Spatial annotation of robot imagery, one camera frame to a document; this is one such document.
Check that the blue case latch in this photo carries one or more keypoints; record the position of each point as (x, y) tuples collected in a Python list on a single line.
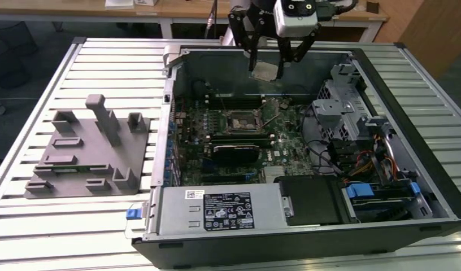
[(132, 214)]

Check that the black PC case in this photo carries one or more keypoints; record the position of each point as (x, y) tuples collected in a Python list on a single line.
[(291, 248)]

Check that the grey parts rack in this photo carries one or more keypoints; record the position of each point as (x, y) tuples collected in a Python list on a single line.
[(83, 141)]

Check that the metal locking lever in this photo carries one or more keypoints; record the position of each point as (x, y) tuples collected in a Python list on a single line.
[(224, 105)]

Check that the dark office chair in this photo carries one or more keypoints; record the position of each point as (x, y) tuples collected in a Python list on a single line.
[(12, 50)]

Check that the black plastic shroud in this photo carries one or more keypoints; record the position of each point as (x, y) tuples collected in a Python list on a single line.
[(314, 200)]

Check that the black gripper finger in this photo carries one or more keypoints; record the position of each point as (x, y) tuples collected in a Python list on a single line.
[(295, 52), (252, 60)]

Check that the black expansion slot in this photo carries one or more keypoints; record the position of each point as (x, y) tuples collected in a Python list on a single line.
[(223, 178)]

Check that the black RAM slot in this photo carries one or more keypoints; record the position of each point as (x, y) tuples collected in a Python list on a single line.
[(242, 141), (242, 135), (242, 138), (238, 97), (238, 106), (238, 100), (238, 103), (242, 144)]

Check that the coin battery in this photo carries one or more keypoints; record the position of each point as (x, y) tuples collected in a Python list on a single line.
[(286, 105)]

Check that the black graphics card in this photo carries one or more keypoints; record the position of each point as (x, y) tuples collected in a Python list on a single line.
[(236, 156)]

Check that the silver drive cage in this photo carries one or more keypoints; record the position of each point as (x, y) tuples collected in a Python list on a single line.
[(332, 110)]

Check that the hard disk in blue carrier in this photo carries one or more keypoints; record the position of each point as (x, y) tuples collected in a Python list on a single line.
[(356, 190)]

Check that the CPU socket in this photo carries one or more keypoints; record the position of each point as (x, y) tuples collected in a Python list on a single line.
[(240, 121)]

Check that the wooden desk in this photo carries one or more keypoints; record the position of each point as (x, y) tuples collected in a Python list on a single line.
[(83, 11)]

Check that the green RAM stick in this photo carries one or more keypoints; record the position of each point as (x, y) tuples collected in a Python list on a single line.
[(70, 168)]

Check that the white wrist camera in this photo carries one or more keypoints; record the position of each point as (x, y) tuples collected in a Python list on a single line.
[(295, 19)]

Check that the white box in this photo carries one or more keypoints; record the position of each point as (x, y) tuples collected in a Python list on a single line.
[(146, 2), (119, 2)]

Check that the silver power supply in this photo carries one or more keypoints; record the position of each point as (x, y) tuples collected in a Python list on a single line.
[(174, 206)]

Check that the grey disk bay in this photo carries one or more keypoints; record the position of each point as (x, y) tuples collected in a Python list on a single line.
[(391, 141)]

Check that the wooden cabinet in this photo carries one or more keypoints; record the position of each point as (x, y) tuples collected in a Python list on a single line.
[(434, 34)]

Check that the green motherboard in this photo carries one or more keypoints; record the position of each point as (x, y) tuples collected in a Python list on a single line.
[(291, 141)]

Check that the silver CPU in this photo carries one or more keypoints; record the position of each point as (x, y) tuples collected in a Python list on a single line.
[(264, 73)]

